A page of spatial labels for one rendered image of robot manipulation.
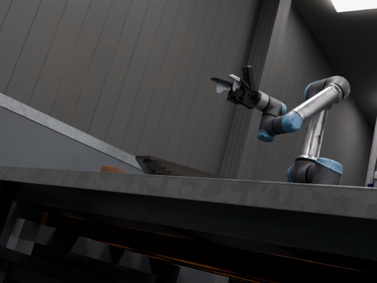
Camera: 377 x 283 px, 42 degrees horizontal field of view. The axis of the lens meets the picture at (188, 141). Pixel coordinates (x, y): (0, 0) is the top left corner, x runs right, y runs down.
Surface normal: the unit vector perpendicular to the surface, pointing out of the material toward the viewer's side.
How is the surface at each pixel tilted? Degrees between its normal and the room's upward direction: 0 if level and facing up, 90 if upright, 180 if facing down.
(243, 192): 90
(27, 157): 90
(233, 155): 90
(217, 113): 90
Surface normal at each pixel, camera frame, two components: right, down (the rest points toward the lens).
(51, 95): 0.81, 0.06
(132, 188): -0.67, -0.37
